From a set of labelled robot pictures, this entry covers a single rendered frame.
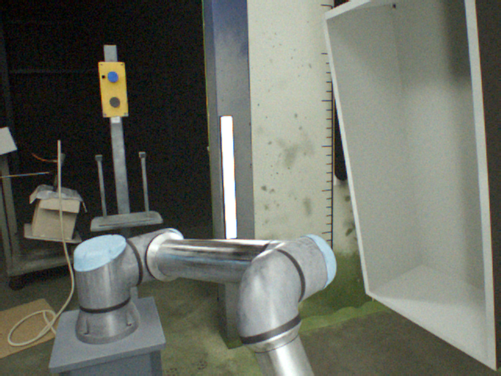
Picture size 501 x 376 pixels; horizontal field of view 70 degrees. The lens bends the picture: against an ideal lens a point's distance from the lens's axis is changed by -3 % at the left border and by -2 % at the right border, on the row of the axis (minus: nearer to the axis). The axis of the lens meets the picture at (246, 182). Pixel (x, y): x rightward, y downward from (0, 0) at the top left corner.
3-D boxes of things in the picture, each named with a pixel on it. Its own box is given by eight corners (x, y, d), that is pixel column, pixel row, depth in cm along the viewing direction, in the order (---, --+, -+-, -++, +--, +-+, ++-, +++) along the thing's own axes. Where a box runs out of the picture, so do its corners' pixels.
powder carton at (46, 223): (23, 222, 321) (33, 178, 321) (73, 228, 344) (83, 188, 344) (23, 236, 276) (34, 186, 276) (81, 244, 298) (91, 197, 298)
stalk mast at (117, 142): (142, 342, 211) (116, 47, 184) (143, 348, 206) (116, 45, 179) (131, 344, 209) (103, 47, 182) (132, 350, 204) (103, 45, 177)
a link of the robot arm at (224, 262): (116, 238, 121) (293, 242, 67) (160, 226, 133) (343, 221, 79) (124, 283, 121) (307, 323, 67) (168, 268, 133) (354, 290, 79)
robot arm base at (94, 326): (73, 350, 100) (68, 318, 98) (77, 317, 117) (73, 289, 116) (142, 336, 106) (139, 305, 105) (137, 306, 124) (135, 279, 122)
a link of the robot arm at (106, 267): (70, 297, 110) (63, 242, 107) (122, 280, 122) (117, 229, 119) (91, 315, 99) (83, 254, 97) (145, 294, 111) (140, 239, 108)
